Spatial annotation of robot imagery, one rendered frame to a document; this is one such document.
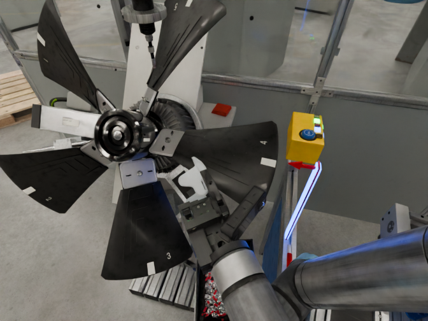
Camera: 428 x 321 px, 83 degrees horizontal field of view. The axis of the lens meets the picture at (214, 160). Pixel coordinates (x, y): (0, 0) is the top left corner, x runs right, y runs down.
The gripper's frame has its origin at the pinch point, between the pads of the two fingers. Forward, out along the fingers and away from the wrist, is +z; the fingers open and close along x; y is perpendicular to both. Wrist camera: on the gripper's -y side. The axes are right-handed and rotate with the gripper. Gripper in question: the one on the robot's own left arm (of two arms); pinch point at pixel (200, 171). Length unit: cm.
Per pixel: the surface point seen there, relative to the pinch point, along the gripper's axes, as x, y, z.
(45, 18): -25, 20, 40
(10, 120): 95, 138, 235
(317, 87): 24, -70, 42
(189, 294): 108, 20, 10
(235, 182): 1.3, -5.7, -5.4
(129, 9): -29.4, 3.2, 11.3
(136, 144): -5.2, 10.8, 9.1
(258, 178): 1.5, -10.6, -6.5
